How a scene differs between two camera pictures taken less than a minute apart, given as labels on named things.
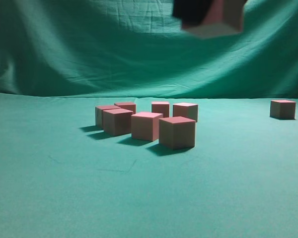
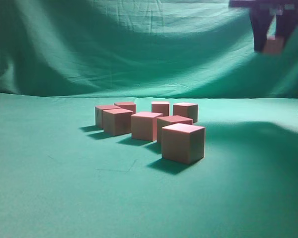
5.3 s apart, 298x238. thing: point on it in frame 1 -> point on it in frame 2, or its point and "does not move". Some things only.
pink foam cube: x=128 y=106 does not move
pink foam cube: x=99 y=114 does not move
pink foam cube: x=186 y=110 does not move
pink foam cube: x=161 y=107 does not move
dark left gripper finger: x=191 y=12 -> x=286 y=13
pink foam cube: x=283 y=109 -> x=274 y=46
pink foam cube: x=145 y=126 does not move
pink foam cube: x=226 y=17 -> x=183 y=143
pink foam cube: x=117 y=122 does not move
